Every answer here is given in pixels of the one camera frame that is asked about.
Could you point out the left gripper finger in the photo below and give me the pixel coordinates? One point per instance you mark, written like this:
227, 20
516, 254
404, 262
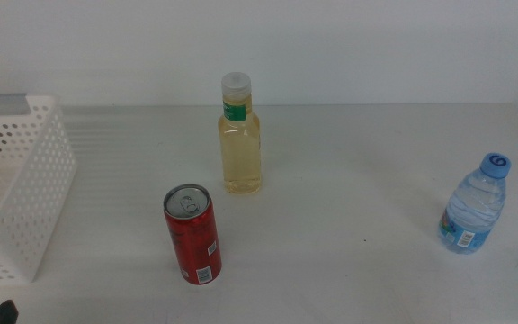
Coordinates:
6, 315

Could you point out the red soda can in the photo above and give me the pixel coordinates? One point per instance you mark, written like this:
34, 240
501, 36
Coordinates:
193, 238

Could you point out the yellow liquid bottle green label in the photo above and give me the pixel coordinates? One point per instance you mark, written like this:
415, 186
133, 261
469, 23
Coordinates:
240, 153

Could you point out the water bottle blue cap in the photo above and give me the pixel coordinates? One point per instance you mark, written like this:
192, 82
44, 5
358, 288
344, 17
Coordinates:
472, 211

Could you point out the white perforated plastic basket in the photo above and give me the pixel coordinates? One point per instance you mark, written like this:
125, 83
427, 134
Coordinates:
38, 189

